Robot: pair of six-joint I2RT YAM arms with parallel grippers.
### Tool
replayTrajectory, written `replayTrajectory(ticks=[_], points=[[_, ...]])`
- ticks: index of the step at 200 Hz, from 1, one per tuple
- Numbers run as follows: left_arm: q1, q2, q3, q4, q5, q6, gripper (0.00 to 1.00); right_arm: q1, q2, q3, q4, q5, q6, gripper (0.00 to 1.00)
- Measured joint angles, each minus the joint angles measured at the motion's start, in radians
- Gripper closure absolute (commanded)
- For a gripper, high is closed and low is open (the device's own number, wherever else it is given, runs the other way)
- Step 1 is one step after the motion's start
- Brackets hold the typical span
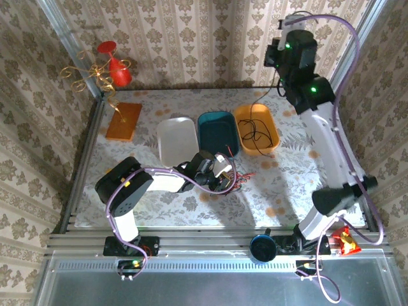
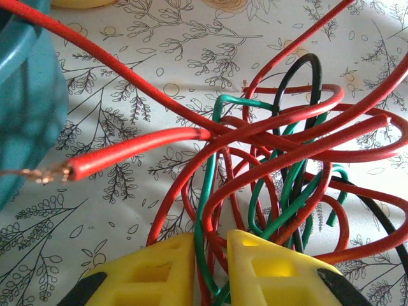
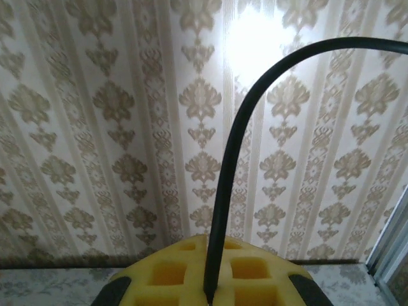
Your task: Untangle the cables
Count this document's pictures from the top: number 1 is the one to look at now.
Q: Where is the red snack packet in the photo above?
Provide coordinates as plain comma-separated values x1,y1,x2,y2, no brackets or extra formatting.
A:
331,225,361,256

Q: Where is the floral patterned tablecloth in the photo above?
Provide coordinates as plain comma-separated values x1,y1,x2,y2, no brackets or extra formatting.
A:
75,87,366,229

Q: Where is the orange plastic bin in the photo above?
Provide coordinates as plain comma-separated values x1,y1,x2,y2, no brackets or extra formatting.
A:
233,103,281,156

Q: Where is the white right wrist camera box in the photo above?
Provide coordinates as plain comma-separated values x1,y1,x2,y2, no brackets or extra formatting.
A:
277,14,316,52

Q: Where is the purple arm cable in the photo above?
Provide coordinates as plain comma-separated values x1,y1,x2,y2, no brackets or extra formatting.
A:
105,154,238,283
286,14,385,303

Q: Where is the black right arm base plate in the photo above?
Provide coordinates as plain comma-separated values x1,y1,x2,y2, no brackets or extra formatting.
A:
273,234,332,256

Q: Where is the small black controller board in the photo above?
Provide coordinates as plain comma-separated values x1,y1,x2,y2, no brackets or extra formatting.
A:
295,259,319,281
117,259,144,281

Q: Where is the teal plastic bin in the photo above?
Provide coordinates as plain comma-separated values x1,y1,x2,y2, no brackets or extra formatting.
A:
196,110,240,159

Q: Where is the grey metal panel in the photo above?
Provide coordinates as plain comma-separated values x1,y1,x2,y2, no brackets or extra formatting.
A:
33,250,408,306

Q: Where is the orange wooden board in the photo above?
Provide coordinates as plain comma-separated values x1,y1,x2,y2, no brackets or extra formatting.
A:
105,101,143,142

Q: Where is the red wine glass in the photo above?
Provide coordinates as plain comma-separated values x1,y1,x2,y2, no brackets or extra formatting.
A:
97,41,133,87

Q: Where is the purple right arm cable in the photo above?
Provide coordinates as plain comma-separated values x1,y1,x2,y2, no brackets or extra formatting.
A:
286,14,385,303

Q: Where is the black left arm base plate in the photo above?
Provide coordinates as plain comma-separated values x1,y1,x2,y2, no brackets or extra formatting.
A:
103,235,160,258

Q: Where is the gold wire ornament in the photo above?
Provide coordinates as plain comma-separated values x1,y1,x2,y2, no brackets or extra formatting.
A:
60,50,131,124

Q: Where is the white plastic bin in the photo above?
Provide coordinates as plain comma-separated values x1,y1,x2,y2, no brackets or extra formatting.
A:
156,117,200,170

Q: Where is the thin red cable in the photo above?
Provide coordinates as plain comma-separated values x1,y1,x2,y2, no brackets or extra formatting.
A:
225,145,258,194

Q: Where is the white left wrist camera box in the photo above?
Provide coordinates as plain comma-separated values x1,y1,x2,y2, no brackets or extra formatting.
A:
212,154,233,178

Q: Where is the dark blue round cup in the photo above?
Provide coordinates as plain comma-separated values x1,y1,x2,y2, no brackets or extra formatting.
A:
249,234,277,264

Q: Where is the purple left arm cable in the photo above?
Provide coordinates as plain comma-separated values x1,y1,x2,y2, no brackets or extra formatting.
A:
105,154,238,283

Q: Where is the aluminium extrusion frame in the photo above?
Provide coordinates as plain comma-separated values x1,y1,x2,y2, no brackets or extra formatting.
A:
31,0,408,306

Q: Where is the thin black cable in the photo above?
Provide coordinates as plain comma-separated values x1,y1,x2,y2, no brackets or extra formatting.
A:
238,87,279,157

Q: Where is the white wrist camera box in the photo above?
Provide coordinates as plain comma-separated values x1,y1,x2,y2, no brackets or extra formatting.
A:
277,14,316,52
212,154,233,178

